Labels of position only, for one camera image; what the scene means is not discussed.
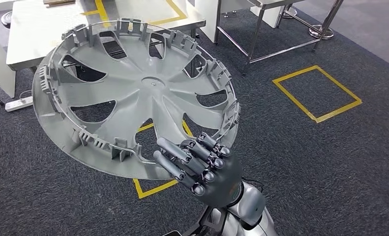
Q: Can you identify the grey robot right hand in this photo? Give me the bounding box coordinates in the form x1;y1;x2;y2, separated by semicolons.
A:
152;132;244;209

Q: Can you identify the grey plastic wheel cover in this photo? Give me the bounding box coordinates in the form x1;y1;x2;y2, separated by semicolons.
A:
31;19;241;181

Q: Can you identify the yellow tape square on workbench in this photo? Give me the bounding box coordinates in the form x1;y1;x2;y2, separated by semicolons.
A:
81;0;188;29

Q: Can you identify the stainless steel workbench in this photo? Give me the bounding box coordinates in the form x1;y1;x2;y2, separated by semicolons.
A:
5;0;206;74

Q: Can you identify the yellow floor tape square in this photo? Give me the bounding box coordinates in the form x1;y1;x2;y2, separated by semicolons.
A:
272;65;363;124
132;118;195;200

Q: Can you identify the stainless steel table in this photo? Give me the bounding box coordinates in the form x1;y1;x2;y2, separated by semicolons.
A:
213;0;345;76

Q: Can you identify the white desk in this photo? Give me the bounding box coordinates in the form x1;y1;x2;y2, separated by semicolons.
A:
194;0;291;43

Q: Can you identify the chrome round base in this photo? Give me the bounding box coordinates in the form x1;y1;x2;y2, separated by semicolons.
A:
308;24;334;40
281;5;298;19

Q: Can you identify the white power strip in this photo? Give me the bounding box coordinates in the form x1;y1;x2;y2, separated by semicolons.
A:
4;95;34;113

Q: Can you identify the round ribbed floor base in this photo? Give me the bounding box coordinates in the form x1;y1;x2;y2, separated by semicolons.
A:
0;9;13;29

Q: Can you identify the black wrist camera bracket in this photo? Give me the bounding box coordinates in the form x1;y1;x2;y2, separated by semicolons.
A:
163;205;229;236

